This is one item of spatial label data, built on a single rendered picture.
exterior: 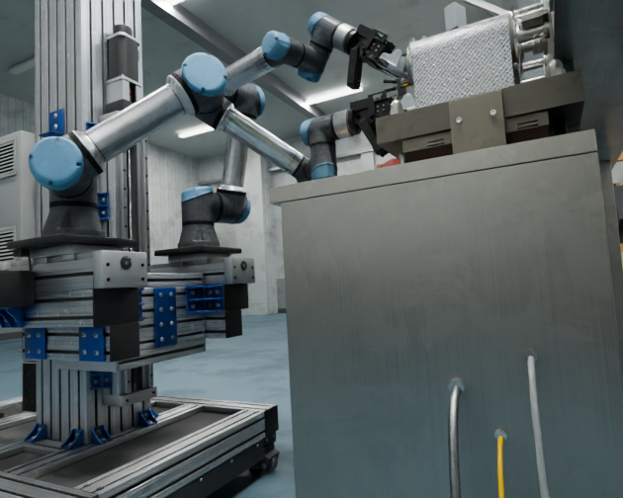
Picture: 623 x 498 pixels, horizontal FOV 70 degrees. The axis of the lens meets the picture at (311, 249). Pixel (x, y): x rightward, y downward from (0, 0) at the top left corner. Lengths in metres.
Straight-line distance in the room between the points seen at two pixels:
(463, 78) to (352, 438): 0.89
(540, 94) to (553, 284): 0.36
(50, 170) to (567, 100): 1.09
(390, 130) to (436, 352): 0.48
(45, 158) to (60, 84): 0.60
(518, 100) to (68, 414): 1.48
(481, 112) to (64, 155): 0.91
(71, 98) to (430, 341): 1.33
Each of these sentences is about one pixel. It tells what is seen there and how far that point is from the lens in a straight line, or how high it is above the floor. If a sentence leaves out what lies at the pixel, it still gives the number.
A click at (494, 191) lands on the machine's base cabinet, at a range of 0.89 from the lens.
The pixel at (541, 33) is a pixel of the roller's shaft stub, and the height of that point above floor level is 1.24.
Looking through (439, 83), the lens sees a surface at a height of 1.16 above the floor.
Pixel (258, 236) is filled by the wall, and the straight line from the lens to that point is 11.56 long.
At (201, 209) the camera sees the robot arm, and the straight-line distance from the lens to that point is 1.65.
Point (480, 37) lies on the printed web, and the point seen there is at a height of 1.25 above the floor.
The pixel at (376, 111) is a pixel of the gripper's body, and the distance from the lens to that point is 1.26.
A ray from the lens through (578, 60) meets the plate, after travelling 1.26.
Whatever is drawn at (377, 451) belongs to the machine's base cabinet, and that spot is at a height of 0.32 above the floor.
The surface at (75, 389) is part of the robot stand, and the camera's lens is 1.59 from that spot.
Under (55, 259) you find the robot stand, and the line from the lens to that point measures 1.32.
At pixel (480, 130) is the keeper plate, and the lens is 0.97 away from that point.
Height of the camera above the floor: 0.66
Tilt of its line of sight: 5 degrees up
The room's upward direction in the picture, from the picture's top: 3 degrees counter-clockwise
